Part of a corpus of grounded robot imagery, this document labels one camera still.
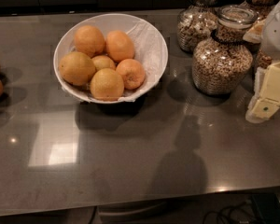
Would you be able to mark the yellowish orange left in bowl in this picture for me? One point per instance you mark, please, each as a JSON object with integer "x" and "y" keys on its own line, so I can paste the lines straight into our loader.
{"x": 76, "y": 68}

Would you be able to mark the orange top left in bowl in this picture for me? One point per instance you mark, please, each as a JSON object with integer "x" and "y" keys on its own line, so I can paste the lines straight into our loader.
{"x": 89, "y": 40}

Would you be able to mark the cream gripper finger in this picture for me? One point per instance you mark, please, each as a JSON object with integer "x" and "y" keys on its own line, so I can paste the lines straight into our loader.
{"x": 253, "y": 35}
{"x": 266, "y": 100}

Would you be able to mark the glass jar of cereal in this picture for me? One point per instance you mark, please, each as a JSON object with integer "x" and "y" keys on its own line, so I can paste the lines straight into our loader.
{"x": 221, "y": 61}
{"x": 262, "y": 60}

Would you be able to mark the front glass jar of cereal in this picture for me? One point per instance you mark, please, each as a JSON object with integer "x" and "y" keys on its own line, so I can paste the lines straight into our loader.
{"x": 221, "y": 61}

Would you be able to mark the orange top right in bowl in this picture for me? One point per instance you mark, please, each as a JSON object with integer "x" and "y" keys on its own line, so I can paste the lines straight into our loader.
{"x": 119, "y": 46}

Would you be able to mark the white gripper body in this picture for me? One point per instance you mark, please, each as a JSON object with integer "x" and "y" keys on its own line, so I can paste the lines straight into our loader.
{"x": 277, "y": 32}

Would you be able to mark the small orange centre of bowl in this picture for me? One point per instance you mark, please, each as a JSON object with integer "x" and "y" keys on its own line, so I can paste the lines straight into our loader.
{"x": 102, "y": 62}

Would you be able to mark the white bowl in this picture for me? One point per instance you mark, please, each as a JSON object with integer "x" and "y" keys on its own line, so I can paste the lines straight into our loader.
{"x": 152, "y": 62}

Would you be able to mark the right glass jar of cereal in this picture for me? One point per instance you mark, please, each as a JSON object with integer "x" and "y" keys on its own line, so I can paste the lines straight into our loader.
{"x": 262, "y": 60}

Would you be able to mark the black box under table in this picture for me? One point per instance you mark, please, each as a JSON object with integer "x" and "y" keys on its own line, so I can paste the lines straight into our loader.
{"x": 266, "y": 208}

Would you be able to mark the yellowish orange front in bowl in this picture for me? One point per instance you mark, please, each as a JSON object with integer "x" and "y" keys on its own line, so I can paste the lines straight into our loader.
{"x": 107, "y": 85}

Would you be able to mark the back left glass cereal jar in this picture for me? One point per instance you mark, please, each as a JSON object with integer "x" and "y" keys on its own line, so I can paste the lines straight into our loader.
{"x": 196, "y": 23}

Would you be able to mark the yellowish orange in bowl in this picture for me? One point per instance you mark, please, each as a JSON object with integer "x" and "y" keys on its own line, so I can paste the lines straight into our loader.
{"x": 76, "y": 68}
{"x": 107, "y": 85}

